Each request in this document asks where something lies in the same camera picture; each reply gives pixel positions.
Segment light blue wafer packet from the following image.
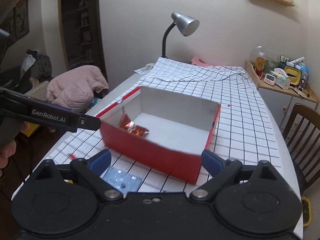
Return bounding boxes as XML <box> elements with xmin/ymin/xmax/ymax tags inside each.
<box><xmin>101</xmin><ymin>167</ymin><xmax>143</xmax><ymax>194</ymax></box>

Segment dark red foil snack bag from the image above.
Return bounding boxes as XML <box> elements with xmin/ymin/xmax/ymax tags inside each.
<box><xmin>118</xmin><ymin>113</ymin><xmax>149</xmax><ymax>138</ymax></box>

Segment person's left hand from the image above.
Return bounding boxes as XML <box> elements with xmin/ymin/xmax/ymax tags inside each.
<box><xmin>1</xmin><ymin>120</ymin><xmax>29</xmax><ymax>169</ymax></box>

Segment white grid tablecloth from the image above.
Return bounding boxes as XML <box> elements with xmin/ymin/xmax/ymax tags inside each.
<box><xmin>11</xmin><ymin>57</ymin><xmax>287</xmax><ymax>201</ymax></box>

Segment pink puffer jacket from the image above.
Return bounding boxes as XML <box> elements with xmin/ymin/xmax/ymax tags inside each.
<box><xmin>46</xmin><ymin>65</ymin><xmax>109</xmax><ymax>113</ymax></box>

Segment red cardboard box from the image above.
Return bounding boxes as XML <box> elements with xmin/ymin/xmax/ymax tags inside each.
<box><xmin>97</xmin><ymin>87</ymin><xmax>221</xmax><ymax>184</ymax></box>

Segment wooden chair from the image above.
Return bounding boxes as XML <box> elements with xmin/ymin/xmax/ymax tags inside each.
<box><xmin>282</xmin><ymin>103</ymin><xmax>319</xmax><ymax>193</ymax></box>

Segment wooden corner cabinet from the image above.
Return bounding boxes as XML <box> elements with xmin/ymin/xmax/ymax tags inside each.
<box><xmin>245</xmin><ymin>61</ymin><xmax>319</xmax><ymax>129</ymax></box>

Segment white kitchen timer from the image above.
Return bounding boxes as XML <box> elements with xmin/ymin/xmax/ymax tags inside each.
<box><xmin>264</xmin><ymin>73</ymin><xmax>276</xmax><ymax>86</ymax></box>

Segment tissue box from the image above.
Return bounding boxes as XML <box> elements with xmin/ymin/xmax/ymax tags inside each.
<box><xmin>269</xmin><ymin>68</ymin><xmax>291</xmax><ymax>90</ymax></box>

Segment papers on table corner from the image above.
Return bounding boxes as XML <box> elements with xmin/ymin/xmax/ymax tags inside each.
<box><xmin>134</xmin><ymin>63</ymin><xmax>155</xmax><ymax>75</ymax></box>

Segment orange drink bottle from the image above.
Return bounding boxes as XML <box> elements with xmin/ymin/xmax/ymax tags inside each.
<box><xmin>255</xmin><ymin>51</ymin><xmax>266</xmax><ymax>79</ymax></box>

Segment yellow retro radio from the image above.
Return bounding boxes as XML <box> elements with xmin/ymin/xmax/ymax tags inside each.
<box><xmin>285</xmin><ymin>62</ymin><xmax>309</xmax><ymax>92</ymax></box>

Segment dark bookshelf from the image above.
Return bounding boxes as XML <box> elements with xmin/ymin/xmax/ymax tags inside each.
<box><xmin>59</xmin><ymin>0</ymin><xmax>107</xmax><ymax>76</ymax></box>

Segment silver desk lamp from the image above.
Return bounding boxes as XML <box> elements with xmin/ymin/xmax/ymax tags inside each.
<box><xmin>161</xmin><ymin>12</ymin><xmax>200</xmax><ymax>59</ymax></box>

